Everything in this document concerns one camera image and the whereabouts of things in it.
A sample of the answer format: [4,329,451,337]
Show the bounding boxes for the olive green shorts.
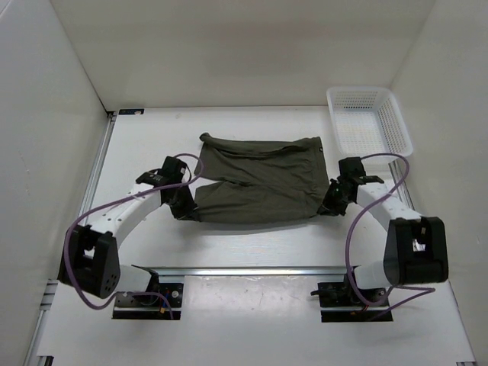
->
[194,133,329,224]

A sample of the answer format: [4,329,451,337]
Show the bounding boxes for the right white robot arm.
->
[322,176,449,305]

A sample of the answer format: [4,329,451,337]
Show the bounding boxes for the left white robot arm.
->
[58,166,196,310]

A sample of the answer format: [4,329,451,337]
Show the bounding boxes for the white perforated plastic basket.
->
[326,86,413,167]

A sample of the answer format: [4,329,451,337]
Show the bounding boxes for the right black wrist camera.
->
[339,157,366,179]

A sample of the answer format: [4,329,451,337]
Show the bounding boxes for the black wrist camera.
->
[339,157,366,179]
[159,156,188,184]

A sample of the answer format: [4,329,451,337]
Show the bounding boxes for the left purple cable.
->
[64,152,205,320]

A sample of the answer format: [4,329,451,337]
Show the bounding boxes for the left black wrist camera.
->
[159,156,188,184]

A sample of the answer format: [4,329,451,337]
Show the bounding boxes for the aluminium front rail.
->
[150,266,346,277]

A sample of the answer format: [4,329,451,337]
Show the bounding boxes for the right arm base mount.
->
[310,282,393,323]

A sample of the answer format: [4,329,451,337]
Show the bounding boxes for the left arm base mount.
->
[112,276,185,321]

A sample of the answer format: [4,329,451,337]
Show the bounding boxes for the aluminium frame rail left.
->
[23,111,117,365]

